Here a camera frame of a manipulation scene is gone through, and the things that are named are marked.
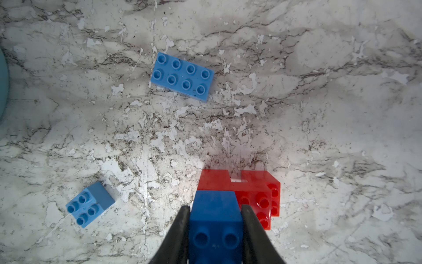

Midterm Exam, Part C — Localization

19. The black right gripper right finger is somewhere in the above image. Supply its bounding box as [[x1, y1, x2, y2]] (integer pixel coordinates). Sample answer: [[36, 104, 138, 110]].
[[241, 205, 286, 264]]

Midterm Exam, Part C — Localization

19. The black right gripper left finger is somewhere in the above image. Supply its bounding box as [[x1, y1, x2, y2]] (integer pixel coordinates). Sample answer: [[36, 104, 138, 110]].
[[149, 206, 191, 264]]

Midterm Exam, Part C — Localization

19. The dark blue square lego brick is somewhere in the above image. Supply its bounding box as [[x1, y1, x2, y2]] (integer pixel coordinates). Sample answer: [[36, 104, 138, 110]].
[[189, 190, 244, 264]]

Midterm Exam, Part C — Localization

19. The red long lego brick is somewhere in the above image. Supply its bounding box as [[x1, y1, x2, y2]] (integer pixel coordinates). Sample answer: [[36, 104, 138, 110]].
[[197, 169, 281, 230]]

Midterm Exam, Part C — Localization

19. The small blue lego brick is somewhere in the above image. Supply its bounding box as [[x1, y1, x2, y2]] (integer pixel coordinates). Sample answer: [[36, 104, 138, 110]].
[[66, 181, 115, 228]]

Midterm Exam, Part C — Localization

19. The light blue long lego brick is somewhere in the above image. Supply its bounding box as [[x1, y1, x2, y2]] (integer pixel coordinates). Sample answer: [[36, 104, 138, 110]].
[[151, 52, 214, 101]]

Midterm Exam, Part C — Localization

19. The light blue plastic plate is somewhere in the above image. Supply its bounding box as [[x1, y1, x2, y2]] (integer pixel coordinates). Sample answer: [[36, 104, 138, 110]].
[[0, 50, 9, 116]]

